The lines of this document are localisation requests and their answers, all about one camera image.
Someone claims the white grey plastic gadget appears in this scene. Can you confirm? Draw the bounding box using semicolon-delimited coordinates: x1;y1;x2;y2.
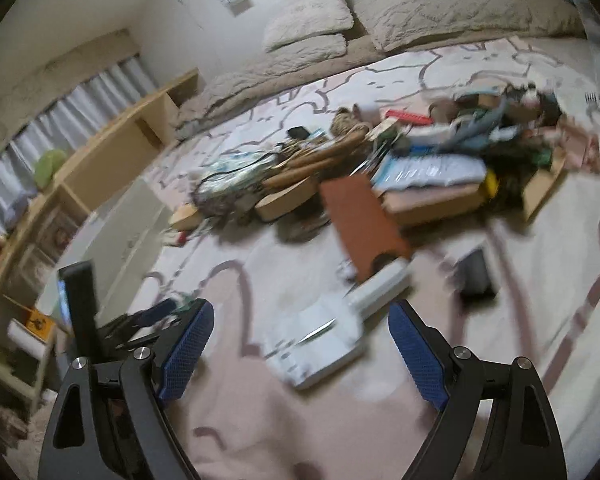
261;292;367;390

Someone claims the brown leather sleeve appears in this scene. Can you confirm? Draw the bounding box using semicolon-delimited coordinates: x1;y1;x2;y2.
320;174;412;283

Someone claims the yellow box on shelf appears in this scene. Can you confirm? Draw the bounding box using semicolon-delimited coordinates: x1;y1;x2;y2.
4;295;55;342

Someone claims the wooden bedside shelf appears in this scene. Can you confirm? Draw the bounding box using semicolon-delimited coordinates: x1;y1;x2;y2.
0;66;202;411

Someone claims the white storage box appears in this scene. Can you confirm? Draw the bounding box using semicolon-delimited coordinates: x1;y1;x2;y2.
35;178;171;326

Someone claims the white lighter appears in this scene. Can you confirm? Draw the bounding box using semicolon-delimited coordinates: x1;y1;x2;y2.
344;258;411;320

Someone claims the oval wooden box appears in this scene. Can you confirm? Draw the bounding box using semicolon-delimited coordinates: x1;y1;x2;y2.
169;204;204;231

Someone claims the grey blue curtain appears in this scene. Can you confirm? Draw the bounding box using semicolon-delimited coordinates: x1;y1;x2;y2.
0;56;157;234

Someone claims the green plush toy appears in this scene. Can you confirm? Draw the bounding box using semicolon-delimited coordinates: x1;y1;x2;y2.
33;148;69;191

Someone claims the floral fabric pouch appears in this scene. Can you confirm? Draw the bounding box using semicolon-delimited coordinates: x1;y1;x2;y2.
192;151;278;217

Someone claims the round cork block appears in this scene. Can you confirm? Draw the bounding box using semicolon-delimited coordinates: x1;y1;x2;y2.
254;177;318;222

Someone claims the beige printed curtain valance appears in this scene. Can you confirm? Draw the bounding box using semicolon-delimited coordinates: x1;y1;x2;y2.
0;29;140;154

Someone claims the beige folded quilt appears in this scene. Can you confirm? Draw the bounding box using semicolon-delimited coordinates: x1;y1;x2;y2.
171;34;347;141

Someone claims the jute twine ball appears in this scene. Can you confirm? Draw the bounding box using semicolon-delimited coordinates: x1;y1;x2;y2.
329;107;370;138

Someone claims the beige quilted pillow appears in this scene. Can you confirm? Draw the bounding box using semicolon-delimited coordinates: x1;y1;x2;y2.
354;0;531;52

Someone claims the fluffy cream pillow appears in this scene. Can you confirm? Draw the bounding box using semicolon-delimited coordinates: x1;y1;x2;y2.
262;0;354;52

